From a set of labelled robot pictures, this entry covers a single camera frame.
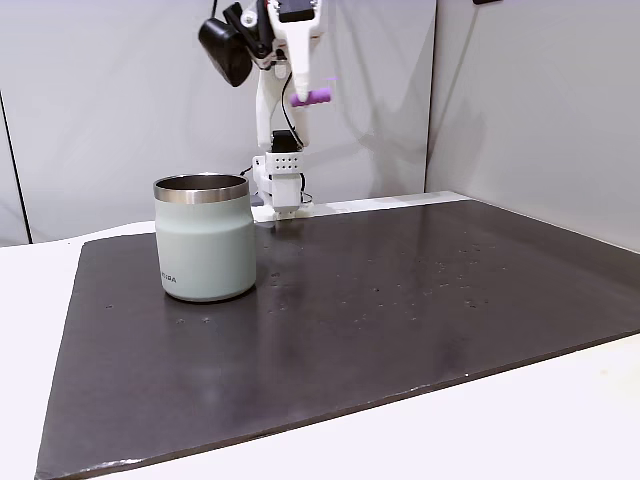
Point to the purple ribbed pen grip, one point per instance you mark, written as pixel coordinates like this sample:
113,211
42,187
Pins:
318,96

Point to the pale green steel cup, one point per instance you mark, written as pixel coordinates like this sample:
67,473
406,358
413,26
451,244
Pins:
205,240

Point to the dark grey table mat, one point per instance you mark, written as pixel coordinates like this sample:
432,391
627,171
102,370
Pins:
350,325

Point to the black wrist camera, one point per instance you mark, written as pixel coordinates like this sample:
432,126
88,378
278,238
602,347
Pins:
225,50

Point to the black wall fixture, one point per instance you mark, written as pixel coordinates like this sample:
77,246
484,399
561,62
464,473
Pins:
487,2

